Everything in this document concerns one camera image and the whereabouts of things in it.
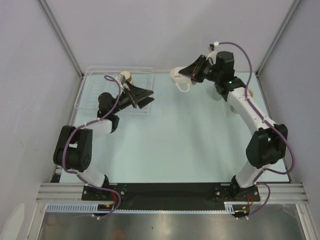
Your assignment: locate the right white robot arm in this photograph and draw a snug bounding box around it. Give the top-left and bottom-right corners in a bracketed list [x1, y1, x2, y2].
[170, 50, 288, 201]

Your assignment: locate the light green cup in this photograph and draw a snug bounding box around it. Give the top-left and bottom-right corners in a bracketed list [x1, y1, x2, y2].
[212, 88, 224, 101]

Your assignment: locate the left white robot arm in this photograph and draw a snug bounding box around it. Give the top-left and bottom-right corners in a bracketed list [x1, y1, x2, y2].
[53, 81, 154, 200]

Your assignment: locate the brown beige cup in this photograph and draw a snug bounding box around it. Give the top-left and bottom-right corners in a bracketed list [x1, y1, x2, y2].
[120, 71, 133, 84]

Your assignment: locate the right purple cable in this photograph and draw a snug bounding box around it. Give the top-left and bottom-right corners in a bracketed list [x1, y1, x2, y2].
[217, 41, 296, 221]

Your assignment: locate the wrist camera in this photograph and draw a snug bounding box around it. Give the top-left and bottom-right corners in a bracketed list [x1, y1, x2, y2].
[115, 74, 126, 89]
[207, 41, 220, 59]

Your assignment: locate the beige patterned mug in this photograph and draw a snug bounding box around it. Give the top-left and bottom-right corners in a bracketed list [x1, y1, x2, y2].
[245, 88, 254, 98]

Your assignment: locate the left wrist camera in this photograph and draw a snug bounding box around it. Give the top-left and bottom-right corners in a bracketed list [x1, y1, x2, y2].
[115, 74, 126, 89]

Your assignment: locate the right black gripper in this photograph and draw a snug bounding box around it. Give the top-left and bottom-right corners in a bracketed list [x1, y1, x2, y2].
[178, 54, 221, 83]

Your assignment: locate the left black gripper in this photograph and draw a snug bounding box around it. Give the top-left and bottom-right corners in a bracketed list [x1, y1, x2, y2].
[111, 81, 154, 114]

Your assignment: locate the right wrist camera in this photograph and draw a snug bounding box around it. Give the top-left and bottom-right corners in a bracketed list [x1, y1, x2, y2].
[207, 41, 220, 59]

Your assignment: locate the white ceramic mug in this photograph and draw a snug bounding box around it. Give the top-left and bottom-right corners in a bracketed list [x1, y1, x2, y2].
[170, 66, 192, 93]

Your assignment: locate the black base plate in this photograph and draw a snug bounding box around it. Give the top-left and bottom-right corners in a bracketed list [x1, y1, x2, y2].
[81, 181, 261, 211]

